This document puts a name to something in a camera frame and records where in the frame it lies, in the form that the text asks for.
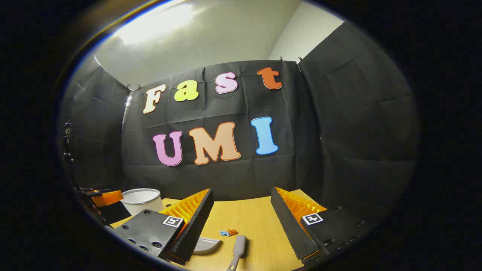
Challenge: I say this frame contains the black backdrop cloth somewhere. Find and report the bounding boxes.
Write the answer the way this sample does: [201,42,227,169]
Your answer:
[58,21,420,226]

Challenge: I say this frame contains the wooden desktop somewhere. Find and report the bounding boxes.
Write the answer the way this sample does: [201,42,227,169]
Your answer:
[109,188,328,271]

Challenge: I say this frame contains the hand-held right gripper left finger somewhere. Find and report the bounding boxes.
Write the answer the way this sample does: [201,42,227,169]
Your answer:
[111,188,214,264]

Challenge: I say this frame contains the ceiling light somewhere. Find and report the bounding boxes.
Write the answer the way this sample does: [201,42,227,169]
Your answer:
[113,2,195,46]

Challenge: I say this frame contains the white garbage bin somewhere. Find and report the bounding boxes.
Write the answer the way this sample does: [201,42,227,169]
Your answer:
[120,188,165,216]

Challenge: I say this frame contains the small grey broom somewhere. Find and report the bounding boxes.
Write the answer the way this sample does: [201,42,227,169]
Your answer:
[227,235,247,271]

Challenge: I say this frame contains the black stand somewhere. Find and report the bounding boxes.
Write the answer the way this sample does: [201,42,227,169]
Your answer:
[62,119,75,163]

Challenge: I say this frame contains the grey dustpan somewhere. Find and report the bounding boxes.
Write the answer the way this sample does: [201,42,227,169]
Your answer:
[193,237,223,256]

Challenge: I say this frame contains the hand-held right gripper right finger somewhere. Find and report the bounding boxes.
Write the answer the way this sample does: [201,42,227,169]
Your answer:
[270,186,375,264]

